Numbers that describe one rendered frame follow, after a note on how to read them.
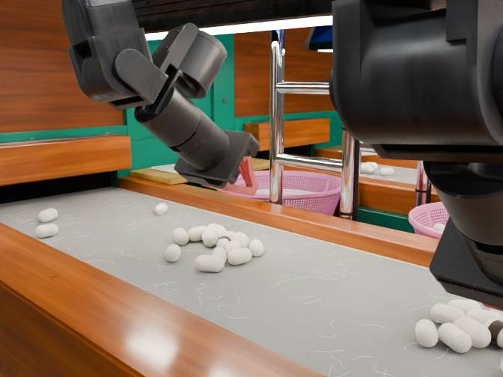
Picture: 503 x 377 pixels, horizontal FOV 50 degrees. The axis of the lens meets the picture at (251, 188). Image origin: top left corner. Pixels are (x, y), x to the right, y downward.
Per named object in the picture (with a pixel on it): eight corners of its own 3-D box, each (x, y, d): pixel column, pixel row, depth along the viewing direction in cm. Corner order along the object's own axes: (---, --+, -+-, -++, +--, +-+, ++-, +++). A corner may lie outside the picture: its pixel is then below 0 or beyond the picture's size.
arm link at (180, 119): (119, 116, 59) (151, 117, 55) (148, 66, 61) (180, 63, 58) (161, 149, 64) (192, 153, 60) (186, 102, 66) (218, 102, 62)
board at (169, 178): (171, 185, 108) (170, 179, 108) (129, 176, 118) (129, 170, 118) (281, 166, 131) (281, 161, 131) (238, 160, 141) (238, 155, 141)
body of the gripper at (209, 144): (203, 135, 72) (168, 102, 67) (260, 141, 65) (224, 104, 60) (181, 176, 70) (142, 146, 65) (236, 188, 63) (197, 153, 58)
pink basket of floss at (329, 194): (352, 247, 98) (355, 195, 96) (206, 244, 99) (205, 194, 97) (336, 211, 124) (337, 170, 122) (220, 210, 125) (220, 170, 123)
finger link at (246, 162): (240, 166, 77) (200, 129, 71) (278, 172, 72) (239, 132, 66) (219, 207, 75) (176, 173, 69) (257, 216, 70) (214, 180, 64)
